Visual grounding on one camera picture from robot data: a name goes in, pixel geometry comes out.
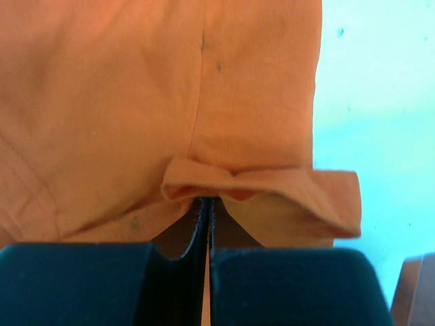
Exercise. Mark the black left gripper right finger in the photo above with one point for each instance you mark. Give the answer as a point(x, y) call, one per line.
point(253, 285)

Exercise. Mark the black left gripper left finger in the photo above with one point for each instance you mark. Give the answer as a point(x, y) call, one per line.
point(144, 283)

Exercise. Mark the orange t shirt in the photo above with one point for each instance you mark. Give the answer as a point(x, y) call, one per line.
point(117, 115)

